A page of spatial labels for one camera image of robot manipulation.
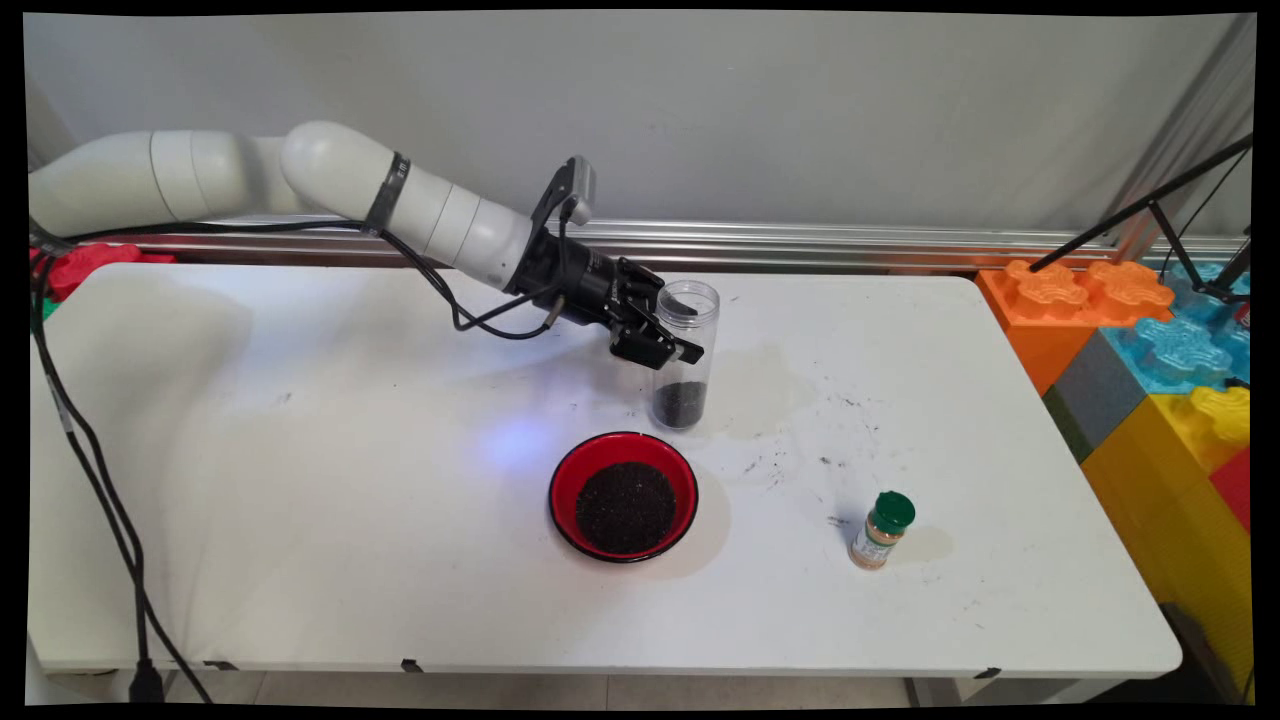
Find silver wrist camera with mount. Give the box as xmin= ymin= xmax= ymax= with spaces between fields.
xmin=528 ymin=155 xmax=598 ymax=231

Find black tripod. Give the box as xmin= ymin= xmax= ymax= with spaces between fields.
xmin=1028 ymin=135 xmax=1254 ymax=306

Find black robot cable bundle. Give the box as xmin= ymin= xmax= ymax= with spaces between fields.
xmin=28 ymin=218 xmax=581 ymax=706

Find large grey building block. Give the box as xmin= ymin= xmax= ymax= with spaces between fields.
xmin=1042 ymin=330 xmax=1149 ymax=463

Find red bowl with black rim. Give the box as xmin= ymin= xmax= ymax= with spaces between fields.
xmin=548 ymin=431 xmax=700 ymax=565

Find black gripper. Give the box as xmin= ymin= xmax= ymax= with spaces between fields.
xmin=510 ymin=232 xmax=706 ymax=371

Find aluminium rail along wall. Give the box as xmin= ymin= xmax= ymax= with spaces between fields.
xmin=45 ymin=205 xmax=1249 ymax=276

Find red studded toy block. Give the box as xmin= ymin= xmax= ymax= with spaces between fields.
xmin=28 ymin=243 xmax=176 ymax=303

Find large red building block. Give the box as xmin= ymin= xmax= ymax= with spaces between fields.
xmin=1208 ymin=445 xmax=1253 ymax=536

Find large blue building block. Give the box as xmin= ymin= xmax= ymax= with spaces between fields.
xmin=1100 ymin=262 xmax=1253 ymax=396

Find clear plastic jar black seeds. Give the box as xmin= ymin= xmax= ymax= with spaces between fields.
xmin=652 ymin=280 xmax=721 ymax=432

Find large orange building block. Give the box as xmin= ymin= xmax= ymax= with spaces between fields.
xmin=977 ymin=260 xmax=1176 ymax=396

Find pile of black seeds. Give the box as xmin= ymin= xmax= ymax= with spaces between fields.
xmin=575 ymin=461 xmax=678 ymax=556

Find spice bottle with green cap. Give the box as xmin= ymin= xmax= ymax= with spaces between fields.
xmin=849 ymin=490 xmax=917 ymax=572

